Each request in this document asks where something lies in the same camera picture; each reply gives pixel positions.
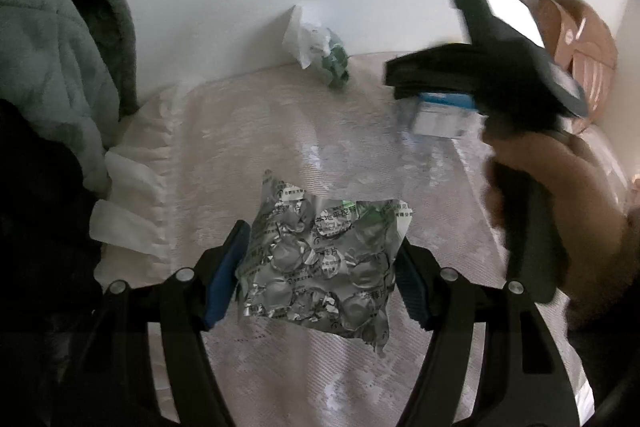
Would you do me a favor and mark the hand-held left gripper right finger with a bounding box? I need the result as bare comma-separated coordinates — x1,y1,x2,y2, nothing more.
395,237,583,427

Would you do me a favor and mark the dark cloth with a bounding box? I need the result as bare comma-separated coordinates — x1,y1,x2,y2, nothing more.
0,99,108,427

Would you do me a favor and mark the blue white milk carton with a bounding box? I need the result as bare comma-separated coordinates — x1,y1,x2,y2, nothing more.
407,91,478,142

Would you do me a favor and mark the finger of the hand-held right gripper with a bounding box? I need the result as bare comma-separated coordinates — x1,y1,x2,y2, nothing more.
392,82,481,102
384,43,483,85

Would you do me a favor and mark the person's right hand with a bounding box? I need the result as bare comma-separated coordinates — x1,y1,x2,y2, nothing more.
482,129,628,333

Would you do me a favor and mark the light teal fleece robe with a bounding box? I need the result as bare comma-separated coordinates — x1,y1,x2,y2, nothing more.
0,0,138,192

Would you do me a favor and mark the crumpled white green plastic bag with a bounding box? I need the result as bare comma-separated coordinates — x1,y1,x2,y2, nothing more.
281,4,351,90

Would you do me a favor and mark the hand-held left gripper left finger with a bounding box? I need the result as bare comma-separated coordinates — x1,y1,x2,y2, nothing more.
75,220,252,427

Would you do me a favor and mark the white lace tablecloth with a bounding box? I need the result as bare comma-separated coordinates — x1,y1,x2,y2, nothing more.
90,49,593,427

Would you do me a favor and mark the silver foil blister pack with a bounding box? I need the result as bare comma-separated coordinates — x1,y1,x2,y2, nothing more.
235,169,413,358

